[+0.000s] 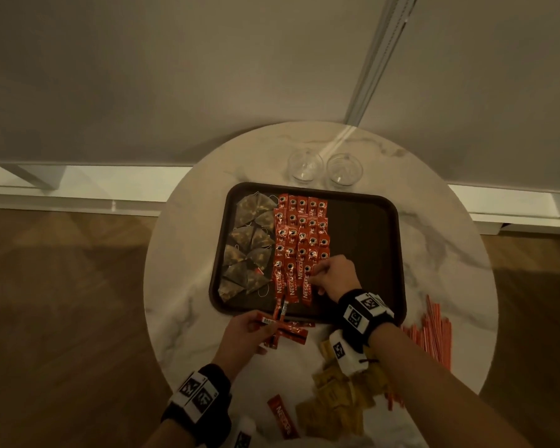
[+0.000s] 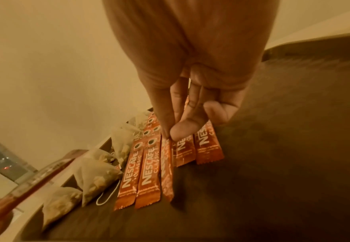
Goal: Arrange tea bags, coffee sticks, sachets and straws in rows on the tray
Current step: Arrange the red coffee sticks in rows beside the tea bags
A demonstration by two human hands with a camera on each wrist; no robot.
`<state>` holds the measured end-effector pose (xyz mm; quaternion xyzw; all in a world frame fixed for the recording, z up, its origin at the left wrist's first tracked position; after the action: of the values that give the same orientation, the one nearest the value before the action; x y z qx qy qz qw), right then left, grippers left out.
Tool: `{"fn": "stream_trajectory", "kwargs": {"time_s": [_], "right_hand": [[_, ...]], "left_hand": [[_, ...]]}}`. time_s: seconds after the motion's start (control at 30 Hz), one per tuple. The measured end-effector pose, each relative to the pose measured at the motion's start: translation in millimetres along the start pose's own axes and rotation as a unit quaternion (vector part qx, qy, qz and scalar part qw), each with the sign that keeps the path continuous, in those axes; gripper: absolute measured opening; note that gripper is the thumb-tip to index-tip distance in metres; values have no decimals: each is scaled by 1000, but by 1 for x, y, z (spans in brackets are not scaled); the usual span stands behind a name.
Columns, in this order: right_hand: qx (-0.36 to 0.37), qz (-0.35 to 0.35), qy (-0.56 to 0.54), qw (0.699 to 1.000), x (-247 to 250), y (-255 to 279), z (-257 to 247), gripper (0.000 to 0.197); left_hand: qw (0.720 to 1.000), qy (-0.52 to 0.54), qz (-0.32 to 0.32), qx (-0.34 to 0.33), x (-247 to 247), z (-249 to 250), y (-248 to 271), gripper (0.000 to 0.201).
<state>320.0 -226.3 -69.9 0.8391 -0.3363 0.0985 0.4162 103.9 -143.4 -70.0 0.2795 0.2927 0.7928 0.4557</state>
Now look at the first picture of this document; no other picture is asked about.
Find black right wristband with markers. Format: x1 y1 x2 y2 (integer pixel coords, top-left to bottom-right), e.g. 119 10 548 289
337 289 396 350

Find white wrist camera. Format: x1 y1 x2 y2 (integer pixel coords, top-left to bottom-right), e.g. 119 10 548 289
233 417 258 448
329 329 370 378

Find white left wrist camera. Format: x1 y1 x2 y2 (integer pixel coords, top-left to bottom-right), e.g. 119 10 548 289
233 417 258 448

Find person's left forearm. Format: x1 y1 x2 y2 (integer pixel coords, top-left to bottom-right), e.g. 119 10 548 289
142 417 197 448

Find person's white trousers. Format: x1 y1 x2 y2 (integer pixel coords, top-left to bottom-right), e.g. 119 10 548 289
256 433 430 448

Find black wristband with markers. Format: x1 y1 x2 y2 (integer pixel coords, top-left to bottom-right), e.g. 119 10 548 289
161 363 233 446
337 289 396 350

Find black left wristband with markers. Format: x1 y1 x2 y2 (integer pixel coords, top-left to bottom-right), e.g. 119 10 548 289
161 363 233 446

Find round white marble table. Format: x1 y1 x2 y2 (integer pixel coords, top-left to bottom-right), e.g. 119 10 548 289
0 164 560 236

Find red Nescafe sachets group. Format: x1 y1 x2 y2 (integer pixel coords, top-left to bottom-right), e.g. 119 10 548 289
270 193 331 306

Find person's right forearm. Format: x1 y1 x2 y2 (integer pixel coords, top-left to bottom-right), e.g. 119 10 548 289
368 324 533 448

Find dark brown tray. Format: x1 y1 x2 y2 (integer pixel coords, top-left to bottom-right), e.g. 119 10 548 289
208 181 408 327

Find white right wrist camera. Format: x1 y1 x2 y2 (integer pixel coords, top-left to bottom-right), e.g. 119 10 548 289
329 329 370 378

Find person's left hand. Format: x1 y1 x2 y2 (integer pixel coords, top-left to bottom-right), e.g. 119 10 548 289
212 310 281 383

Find perforated metal wall rail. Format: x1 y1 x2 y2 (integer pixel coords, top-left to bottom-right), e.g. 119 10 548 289
344 0 421 126

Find clear glass cup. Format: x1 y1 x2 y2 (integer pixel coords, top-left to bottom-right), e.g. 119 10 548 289
326 152 364 187
287 149 324 185

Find pile of orange stick packets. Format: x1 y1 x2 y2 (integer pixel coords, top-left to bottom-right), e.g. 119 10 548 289
385 294 452 411

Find person's right hand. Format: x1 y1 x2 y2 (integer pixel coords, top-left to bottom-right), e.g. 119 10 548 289
307 254 363 304

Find pile of yellow sachets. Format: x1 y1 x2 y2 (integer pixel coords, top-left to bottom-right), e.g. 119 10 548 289
294 338 393 442

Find neat cluster of tea bags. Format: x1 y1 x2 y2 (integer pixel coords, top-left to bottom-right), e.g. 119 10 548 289
217 190 279 304

